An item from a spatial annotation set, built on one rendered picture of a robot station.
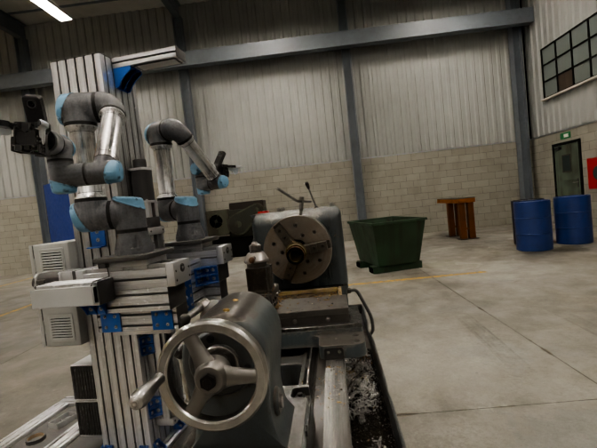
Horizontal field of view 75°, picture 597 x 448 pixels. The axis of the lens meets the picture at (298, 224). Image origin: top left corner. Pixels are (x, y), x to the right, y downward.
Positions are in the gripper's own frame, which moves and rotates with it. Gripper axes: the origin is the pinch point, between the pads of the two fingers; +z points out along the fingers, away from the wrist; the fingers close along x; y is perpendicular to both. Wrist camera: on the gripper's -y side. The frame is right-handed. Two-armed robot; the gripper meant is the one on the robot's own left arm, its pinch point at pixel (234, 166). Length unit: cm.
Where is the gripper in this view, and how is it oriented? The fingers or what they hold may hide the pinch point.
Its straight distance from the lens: 264.3
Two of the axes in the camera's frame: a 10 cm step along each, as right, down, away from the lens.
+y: -0.1, 9.9, 1.2
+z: 5.2, -1.0, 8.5
